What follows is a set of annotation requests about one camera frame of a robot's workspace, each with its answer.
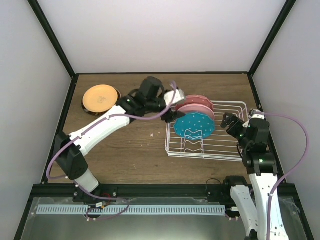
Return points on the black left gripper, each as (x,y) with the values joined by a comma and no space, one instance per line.
(170,115)

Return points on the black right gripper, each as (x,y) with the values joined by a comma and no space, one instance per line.
(232,118)

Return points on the light pink plate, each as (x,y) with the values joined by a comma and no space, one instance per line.
(196,108)

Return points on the teal plate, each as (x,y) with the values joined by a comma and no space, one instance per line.
(194,126)

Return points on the dark striped rim plate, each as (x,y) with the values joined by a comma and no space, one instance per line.
(98,114)

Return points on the yellow plate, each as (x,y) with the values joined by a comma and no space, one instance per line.
(100,98)

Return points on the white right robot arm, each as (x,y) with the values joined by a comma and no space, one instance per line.
(258,205)

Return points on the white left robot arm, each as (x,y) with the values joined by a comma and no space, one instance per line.
(148,102)

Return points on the dark pink scalloped plate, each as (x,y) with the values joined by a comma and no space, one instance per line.
(199,99)

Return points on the white wire dish rack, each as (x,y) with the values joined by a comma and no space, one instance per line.
(218,146)

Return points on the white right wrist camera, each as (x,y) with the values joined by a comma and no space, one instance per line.
(254,114)

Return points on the slotted grey cable duct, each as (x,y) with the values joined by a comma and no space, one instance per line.
(68,209)

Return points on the black front mounting rail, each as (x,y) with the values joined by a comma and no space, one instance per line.
(215,193)

